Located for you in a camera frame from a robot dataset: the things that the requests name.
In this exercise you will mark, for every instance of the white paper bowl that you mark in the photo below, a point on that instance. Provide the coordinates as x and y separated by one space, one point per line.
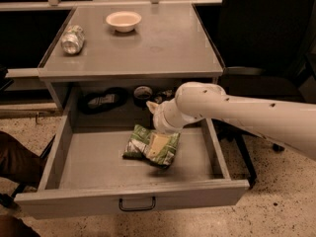
123 21

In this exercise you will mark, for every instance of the black drawer handle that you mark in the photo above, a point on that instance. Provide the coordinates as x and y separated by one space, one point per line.
136 204

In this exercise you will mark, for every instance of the grey open top drawer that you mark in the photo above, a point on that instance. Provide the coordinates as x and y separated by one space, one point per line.
85 173

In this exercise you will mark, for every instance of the grey counter cabinet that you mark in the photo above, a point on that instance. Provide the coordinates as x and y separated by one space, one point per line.
169 42

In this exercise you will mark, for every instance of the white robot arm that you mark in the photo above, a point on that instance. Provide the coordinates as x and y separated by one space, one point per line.
288 124

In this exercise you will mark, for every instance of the crushed silver can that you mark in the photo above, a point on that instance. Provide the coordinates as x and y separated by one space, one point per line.
73 39

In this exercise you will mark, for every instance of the green jalapeno chip bag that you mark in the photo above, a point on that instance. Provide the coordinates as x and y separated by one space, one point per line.
138 145

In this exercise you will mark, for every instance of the brown trouser leg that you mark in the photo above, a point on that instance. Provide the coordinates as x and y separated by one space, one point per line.
18 163

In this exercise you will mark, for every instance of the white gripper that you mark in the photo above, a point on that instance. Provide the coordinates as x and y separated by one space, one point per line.
160 120

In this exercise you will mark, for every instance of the black office chair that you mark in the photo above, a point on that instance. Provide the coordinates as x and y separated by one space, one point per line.
264 46

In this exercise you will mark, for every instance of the black tape roll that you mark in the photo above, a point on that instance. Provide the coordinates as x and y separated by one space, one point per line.
141 95

